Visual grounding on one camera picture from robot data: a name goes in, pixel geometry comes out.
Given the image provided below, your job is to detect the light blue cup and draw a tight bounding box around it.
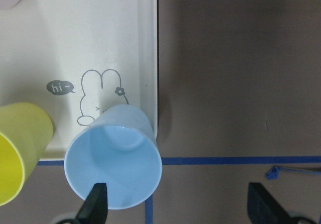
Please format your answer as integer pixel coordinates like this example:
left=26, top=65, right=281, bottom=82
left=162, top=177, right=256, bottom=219
left=64, top=104, right=162, bottom=210

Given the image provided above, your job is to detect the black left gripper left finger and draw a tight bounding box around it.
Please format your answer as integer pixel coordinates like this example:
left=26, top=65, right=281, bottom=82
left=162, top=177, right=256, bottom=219
left=75, top=183, right=108, bottom=224

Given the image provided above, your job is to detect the yellow cup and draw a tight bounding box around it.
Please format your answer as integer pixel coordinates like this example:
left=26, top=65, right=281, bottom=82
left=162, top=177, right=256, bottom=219
left=1, top=102, right=54, bottom=205

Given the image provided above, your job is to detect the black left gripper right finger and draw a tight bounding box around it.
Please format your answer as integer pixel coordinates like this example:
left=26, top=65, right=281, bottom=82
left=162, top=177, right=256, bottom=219
left=247, top=182, right=308, bottom=224

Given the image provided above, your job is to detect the white cup tray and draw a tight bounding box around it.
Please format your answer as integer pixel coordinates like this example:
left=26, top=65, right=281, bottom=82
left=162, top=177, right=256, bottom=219
left=1, top=0, right=158, bottom=163

